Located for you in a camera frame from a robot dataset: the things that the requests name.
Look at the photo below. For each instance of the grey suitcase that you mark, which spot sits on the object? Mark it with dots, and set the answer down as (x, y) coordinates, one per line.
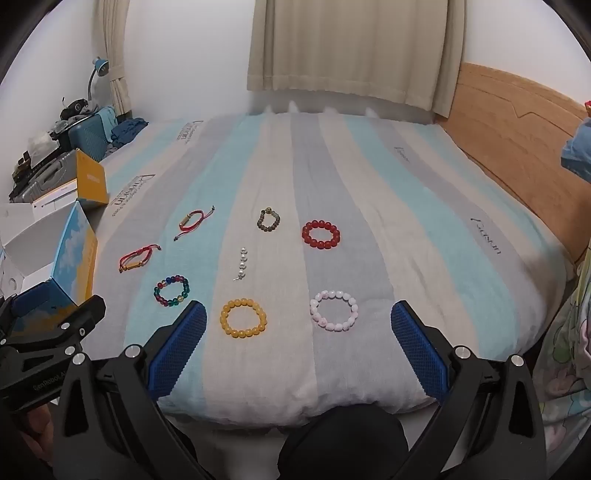
(46, 177)

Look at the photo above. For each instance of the white plastic bag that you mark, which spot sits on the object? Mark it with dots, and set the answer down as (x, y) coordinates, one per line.
(44, 142)

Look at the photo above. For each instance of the cardboard box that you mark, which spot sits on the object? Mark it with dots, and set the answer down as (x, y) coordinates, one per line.
(32, 230)

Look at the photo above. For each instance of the narrow beige curtain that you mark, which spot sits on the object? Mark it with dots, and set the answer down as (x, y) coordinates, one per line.
(115, 55)

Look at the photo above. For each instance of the teal suitcase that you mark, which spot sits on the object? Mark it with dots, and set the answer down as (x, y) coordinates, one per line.
(87, 138)

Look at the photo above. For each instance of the wooden headboard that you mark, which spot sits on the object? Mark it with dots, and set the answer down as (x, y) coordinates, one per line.
(517, 138)

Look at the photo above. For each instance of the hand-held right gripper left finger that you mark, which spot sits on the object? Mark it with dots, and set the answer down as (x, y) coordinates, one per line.
(180, 350)

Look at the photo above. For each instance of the wide beige curtain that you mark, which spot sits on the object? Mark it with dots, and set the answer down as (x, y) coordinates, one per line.
(355, 50)

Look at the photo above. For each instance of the light blue cloth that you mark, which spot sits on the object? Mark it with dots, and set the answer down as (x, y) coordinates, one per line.
(577, 152)

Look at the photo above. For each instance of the blue desk lamp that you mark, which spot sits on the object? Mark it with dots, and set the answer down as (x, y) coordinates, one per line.
(100, 65)

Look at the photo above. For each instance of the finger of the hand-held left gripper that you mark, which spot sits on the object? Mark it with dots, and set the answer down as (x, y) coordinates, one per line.
(87, 314)
(37, 383)

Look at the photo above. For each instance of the floral printed cloth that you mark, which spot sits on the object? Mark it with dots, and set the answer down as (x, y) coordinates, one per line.
(565, 369)

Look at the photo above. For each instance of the dark blue clothes pile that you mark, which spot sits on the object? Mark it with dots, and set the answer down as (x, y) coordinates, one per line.
(128, 131)

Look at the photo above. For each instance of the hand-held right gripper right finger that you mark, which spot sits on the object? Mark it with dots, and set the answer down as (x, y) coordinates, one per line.
(418, 350)

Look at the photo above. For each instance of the black bag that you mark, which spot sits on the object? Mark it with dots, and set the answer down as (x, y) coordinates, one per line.
(74, 108)

